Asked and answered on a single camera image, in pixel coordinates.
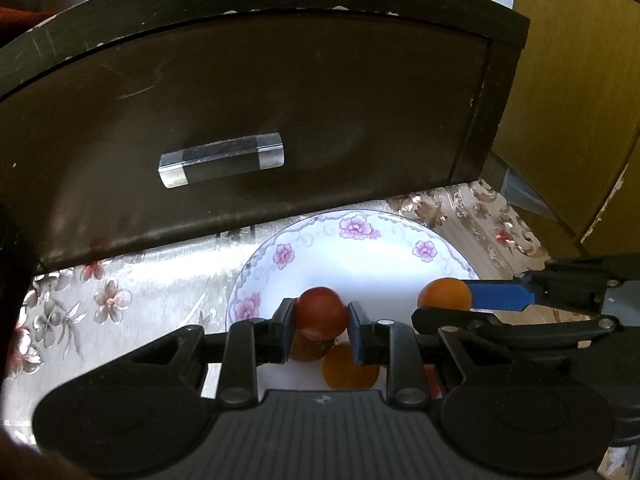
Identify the white floral porcelain plate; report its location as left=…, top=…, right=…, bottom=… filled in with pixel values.
left=226, top=209, right=482, bottom=396

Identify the orange mandarin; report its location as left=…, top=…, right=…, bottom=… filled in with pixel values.
left=321, top=342, right=380, bottom=390
left=416, top=278, right=472, bottom=311
left=288, top=330, right=333, bottom=363

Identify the brown wooden cabinet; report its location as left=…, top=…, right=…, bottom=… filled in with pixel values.
left=494, top=0, right=639, bottom=256

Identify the dark wooden nightstand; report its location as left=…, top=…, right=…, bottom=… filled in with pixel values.
left=1, top=0, right=529, bottom=269

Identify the silver black drawer handle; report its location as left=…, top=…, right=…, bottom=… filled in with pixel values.
left=157, top=132, right=285, bottom=188

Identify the oval red tomato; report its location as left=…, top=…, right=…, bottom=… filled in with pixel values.
left=424, top=364, right=442, bottom=399

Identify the small round red tomato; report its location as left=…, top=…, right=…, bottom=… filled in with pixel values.
left=294, top=287, right=349, bottom=341

